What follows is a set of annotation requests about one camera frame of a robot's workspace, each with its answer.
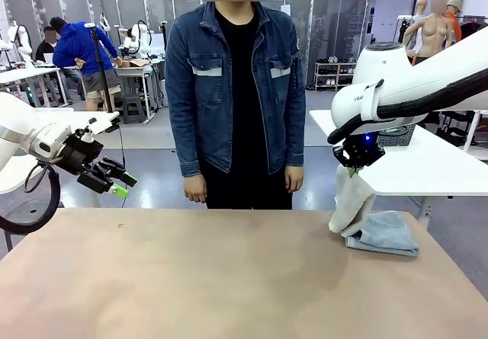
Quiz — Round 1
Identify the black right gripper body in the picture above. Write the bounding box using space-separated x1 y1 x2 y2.
340 133 380 158

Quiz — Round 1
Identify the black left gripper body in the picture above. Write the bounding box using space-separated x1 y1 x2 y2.
56 134 105 176

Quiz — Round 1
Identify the grey perforated plastic basket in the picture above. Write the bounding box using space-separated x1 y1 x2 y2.
375 123 417 149

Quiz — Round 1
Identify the white terry towel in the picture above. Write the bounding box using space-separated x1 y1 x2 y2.
328 163 377 235

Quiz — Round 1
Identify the light blue terry towel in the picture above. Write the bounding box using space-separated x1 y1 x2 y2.
345 209 421 257

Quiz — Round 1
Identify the person's left denim forearm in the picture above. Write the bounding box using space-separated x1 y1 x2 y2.
283 117 307 169

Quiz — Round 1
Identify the person's right denim forearm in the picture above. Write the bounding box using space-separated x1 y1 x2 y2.
172 117 202 179

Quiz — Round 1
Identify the person's left hand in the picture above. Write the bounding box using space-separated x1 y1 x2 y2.
284 165 305 193

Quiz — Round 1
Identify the person's right hand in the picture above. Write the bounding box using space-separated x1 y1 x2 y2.
183 174 208 203

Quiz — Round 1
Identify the large white table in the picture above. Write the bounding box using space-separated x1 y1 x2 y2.
0 107 121 209
308 109 488 219

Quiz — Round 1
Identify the grey plastic step stool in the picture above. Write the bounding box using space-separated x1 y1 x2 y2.
122 94 148 125

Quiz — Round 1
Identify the black round stool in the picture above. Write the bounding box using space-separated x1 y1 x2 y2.
4 197 59 253

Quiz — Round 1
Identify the wooden shoe rack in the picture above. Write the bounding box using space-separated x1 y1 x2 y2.
314 55 360 91

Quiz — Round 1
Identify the black tripod pole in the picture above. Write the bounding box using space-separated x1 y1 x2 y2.
84 21 121 125

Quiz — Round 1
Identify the long white work table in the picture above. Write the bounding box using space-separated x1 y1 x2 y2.
0 66 73 108

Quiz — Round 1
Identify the white metal rack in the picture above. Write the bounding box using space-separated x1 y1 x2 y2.
463 110 488 162

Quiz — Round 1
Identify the person in blue hoodie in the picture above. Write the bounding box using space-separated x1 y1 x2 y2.
49 16 124 112

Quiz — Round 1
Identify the seated person in black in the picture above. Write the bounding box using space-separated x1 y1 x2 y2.
35 26 59 65

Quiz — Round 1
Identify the person in denim jacket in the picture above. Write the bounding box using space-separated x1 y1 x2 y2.
164 0 307 210

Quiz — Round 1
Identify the beige mannequin with black trousers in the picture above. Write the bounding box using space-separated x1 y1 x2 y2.
403 0 455 66

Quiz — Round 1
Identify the mannequin in orange clothes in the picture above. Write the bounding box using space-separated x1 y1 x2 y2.
445 0 464 43

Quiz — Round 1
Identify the white mannequin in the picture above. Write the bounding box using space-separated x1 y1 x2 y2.
398 0 429 49

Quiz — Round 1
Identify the rack of dark clothes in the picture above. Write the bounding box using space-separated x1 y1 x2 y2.
459 14 488 41

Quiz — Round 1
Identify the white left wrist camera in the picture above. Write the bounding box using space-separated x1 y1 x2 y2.
75 110 120 145

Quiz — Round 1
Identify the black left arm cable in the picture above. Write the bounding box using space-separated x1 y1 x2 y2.
0 161 63 235

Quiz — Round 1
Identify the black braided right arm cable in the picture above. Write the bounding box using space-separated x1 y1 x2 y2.
326 68 488 146

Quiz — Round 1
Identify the white metal frame table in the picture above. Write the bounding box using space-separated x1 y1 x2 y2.
64 61 165 125

